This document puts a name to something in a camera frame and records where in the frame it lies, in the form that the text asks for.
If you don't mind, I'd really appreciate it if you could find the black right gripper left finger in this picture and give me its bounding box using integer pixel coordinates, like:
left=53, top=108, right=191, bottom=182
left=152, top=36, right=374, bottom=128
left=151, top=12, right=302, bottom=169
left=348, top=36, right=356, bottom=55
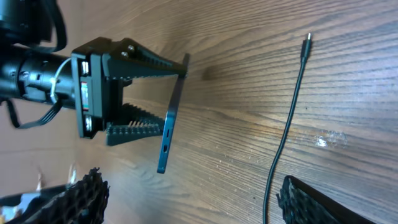
left=1, top=167, right=109, bottom=224

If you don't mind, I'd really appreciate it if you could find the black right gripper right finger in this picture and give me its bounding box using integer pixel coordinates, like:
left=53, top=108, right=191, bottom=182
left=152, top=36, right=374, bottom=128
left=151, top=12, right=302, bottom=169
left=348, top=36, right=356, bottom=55
left=277, top=175, right=374, bottom=224

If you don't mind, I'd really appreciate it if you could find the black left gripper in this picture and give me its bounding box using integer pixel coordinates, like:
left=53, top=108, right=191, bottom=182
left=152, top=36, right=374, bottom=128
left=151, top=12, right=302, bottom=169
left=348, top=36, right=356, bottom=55
left=71, top=37, right=187, bottom=146

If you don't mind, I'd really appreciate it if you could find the blue Galaxy smartphone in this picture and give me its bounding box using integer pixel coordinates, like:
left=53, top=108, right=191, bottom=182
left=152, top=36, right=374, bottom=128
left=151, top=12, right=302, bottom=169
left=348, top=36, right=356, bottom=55
left=157, top=72, right=187, bottom=174

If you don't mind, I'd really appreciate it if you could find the black USB charging cable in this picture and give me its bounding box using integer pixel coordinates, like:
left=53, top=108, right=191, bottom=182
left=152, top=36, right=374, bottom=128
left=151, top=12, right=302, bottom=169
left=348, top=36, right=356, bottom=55
left=262, top=32, right=313, bottom=224

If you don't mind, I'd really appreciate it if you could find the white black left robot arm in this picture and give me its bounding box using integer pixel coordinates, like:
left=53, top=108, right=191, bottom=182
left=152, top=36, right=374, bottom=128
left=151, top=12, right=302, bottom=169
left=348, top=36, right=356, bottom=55
left=1, top=0, right=188, bottom=149

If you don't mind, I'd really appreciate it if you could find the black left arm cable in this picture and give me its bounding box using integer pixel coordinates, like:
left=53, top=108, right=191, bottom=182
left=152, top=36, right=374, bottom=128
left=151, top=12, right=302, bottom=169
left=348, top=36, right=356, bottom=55
left=4, top=55, right=74, bottom=130

